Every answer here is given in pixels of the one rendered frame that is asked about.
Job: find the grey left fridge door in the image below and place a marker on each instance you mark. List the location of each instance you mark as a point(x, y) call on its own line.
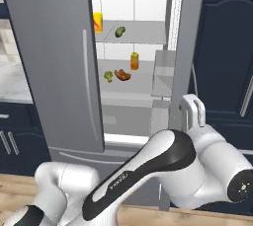
point(52, 65)

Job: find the grey right fridge door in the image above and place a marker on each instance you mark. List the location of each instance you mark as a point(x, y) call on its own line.
point(187, 39)

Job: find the navy wall cupboard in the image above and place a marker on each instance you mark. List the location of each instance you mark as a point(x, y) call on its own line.
point(4, 11)

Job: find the green pickle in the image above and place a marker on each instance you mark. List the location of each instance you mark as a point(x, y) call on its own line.
point(120, 32)

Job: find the orange juice carton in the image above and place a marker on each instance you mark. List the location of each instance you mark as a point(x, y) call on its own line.
point(134, 61)

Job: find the grey fridge door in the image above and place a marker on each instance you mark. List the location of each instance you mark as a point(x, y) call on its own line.
point(187, 39)
point(52, 65)

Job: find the navy base cupboard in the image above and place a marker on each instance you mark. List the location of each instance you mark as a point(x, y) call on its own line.
point(23, 144)

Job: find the glass fridge shelf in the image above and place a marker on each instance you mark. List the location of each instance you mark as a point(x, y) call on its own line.
point(138, 85)
point(141, 32)

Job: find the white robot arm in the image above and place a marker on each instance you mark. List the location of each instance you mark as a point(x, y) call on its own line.
point(171, 170)

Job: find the yellow carton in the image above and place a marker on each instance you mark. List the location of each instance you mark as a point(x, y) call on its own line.
point(98, 22)

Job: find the tall navy cupboard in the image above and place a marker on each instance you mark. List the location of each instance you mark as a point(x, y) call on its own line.
point(224, 49)

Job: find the grey fridge freezer drawer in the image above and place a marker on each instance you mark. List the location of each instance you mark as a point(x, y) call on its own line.
point(82, 162)

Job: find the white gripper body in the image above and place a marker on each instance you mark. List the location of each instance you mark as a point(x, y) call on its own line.
point(199, 113)

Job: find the brown cooked meat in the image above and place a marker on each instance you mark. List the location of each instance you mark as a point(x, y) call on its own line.
point(122, 75)

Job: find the green broccoli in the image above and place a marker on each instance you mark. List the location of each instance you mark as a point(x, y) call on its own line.
point(108, 76)

